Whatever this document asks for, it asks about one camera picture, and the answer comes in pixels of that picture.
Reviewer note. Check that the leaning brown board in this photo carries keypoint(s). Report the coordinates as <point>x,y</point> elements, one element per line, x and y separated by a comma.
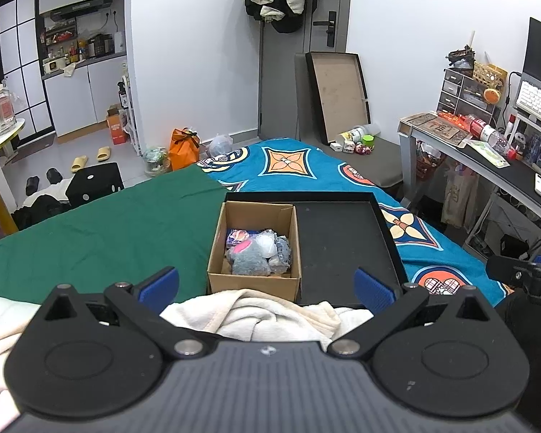
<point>338,94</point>

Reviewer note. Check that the clear bottle with red label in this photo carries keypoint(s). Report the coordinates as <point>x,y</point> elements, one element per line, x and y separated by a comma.
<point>487,134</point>

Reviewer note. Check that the white bottle with yellow label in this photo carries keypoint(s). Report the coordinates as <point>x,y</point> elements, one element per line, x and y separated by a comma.
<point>356,133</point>

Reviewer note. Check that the white charger cubes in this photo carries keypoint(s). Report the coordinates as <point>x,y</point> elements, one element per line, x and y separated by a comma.
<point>341,147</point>

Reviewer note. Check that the yellow slipper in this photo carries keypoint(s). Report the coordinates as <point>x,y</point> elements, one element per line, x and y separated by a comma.
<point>79,163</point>
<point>104,154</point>

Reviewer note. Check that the dark ornament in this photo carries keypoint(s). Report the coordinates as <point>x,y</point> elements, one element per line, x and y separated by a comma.
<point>460,57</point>

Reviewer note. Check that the yellow table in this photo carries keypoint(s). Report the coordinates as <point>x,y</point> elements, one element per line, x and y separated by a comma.
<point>0,180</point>

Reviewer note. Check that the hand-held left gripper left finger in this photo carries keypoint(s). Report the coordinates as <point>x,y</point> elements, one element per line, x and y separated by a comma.
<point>158,289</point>

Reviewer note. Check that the grey desk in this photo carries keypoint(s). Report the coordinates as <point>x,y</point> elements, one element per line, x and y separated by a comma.
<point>518,178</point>

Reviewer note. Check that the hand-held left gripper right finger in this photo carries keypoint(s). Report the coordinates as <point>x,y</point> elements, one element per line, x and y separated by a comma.
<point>373,291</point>

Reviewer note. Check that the green bedsheet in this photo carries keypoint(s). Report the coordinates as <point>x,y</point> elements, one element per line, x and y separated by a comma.
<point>117,234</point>

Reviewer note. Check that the glass bowl with plant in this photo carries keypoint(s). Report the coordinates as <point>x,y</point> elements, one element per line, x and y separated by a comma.
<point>157,161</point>

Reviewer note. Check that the grey folding floor chair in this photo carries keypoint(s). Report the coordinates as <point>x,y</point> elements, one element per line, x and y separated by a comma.
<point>383,164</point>

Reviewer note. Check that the green cup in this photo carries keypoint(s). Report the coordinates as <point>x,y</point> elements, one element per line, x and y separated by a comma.
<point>368,140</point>

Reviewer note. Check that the orange cardboard box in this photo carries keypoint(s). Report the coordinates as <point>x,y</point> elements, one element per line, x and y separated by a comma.
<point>117,128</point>

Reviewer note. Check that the brown patterned mat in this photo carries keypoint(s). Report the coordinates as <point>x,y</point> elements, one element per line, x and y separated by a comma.
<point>433,127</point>

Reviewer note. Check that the black shallow tray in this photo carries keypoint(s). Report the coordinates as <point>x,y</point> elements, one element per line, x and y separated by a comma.
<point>338,243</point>

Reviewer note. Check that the orange bag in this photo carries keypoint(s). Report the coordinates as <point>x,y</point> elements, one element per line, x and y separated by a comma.
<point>184,151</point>

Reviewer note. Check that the green and white packet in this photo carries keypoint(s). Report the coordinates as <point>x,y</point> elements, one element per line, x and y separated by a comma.
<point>487,153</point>

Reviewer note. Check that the red long packet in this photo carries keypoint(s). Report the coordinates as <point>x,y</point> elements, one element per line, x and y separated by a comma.
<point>451,118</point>

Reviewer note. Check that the blue patterned blanket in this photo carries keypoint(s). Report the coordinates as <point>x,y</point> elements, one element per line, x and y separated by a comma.
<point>297,178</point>

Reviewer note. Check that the black framed sliding door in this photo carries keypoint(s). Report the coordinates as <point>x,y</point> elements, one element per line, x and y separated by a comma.
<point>22,63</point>

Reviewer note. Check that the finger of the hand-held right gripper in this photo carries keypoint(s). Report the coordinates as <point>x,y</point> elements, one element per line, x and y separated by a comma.
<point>505,269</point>

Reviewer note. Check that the clear plastic floor bag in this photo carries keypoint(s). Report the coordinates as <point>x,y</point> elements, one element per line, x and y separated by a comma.
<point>219,145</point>

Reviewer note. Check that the cream fleece blanket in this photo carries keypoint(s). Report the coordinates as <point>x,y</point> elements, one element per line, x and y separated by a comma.
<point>252,315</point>

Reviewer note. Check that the orange round plush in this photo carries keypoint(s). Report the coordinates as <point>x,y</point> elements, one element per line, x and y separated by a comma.
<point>492,95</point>

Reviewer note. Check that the brown cardboard box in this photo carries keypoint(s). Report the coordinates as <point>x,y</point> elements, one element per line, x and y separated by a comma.
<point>252,285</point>

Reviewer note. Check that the white kitchen cabinet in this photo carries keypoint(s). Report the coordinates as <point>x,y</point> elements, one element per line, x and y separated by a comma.
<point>85,99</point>

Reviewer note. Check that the woven basket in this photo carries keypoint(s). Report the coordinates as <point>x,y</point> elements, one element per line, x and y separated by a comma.
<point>490,74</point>

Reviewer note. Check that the white keyboard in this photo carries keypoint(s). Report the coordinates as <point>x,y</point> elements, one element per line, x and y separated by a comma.
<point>538,99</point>

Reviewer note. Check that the grey and pink plush toy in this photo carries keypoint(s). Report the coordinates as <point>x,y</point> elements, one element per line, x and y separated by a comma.
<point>252,262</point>

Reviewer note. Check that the beige tote bag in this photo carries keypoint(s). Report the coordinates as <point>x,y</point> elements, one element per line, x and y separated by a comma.
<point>460,198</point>

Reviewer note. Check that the black shoe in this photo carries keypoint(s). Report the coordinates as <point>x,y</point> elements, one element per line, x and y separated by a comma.
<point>54,175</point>

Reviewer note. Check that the dark clothes pile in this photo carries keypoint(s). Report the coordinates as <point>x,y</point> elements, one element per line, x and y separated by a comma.
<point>43,211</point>

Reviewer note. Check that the grey drawer organizer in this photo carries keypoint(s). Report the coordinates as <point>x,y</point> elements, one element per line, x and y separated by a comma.
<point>460,94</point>

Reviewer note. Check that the black dice stool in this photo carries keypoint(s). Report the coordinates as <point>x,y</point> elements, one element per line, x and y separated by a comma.
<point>94,185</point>

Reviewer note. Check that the red small toy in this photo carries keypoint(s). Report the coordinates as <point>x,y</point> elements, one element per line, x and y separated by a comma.
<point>363,149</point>

